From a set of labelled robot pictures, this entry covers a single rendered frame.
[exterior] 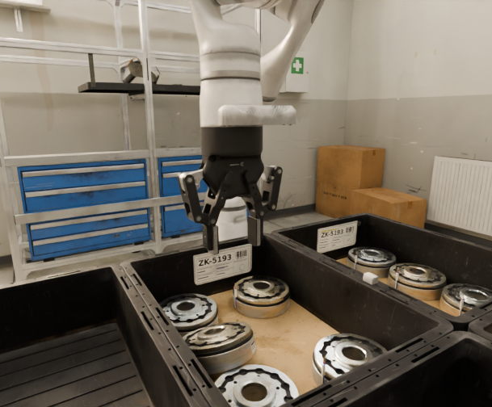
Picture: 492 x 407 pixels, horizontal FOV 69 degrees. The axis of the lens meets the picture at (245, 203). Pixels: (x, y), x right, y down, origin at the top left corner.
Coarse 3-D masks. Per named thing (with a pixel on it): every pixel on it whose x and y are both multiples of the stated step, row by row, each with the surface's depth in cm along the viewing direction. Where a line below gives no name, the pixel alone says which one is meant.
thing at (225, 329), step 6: (204, 330) 50; (210, 330) 50; (216, 330) 51; (222, 330) 50; (228, 330) 48; (198, 336) 48; (204, 336) 47; (210, 336) 47; (216, 336) 47; (222, 336) 47
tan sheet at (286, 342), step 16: (224, 304) 65; (224, 320) 61; (240, 320) 61; (256, 320) 61; (272, 320) 61; (288, 320) 61; (304, 320) 61; (320, 320) 61; (256, 336) 56; (272, 336) 56; (288, 336) 56; (304, 336) 56; (320, 336) 56; (256, 352) 52; (272, 352) 52; (288, 352) 52; (304, 352) 52; (288, 368) 49; (304, 368) 49; (304, 384) 46
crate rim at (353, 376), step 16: (240, 240) 70; (272, 240) 71; (144, 256) 62; (160, 256) 62; (304, 256) 63; (128, 272) 56; (336, 272) 56; (144, 288) 50; (368, 288) 51; (400, 304) 47; (160, 320) 43; (432, 320) 43; (176, 336) 40; (432, 336) 40; (176, 352) 37; (192, 352) 37; (400, 352) 37; (192, 368) 35; (368, 368) 35; (208, 384) 33; (336, 384) 33; (352, 384) 33; (208, 400) 31; (224, 400) 31; (304, 400) 31; (320, 400) 31
